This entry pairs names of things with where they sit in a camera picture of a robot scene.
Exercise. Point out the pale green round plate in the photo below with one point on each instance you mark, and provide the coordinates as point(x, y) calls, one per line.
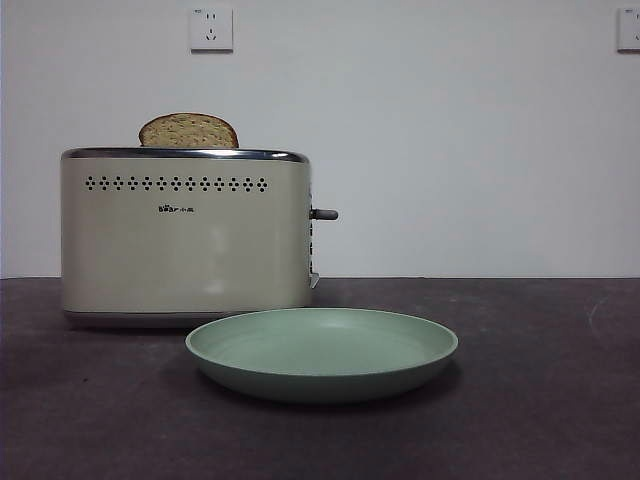
point(320, 350)

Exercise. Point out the square toast slice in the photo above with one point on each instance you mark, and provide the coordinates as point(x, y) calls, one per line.
point(187, 132)

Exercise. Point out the cream toaster with chrome top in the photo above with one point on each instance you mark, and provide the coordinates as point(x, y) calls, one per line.
point(185, 240)

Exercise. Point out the white wall socket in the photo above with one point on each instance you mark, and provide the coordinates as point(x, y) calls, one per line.
point(211, 30)
point(629, 30)

